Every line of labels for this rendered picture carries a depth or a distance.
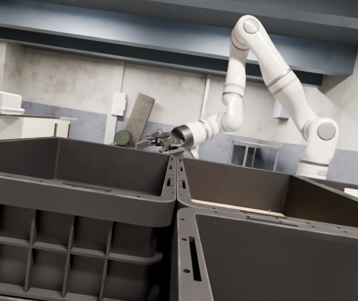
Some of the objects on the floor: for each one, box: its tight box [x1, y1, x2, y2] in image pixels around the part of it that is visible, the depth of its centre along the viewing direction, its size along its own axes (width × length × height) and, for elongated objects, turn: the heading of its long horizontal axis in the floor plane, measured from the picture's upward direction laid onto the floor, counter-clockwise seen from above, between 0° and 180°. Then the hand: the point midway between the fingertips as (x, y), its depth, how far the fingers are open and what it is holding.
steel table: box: [229, 139, 283, 171], centre depth 645 cm, size 78×213×107 cm, turn 114°
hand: (145, 150), depth 69 cm, fingers open, 5 cm apart
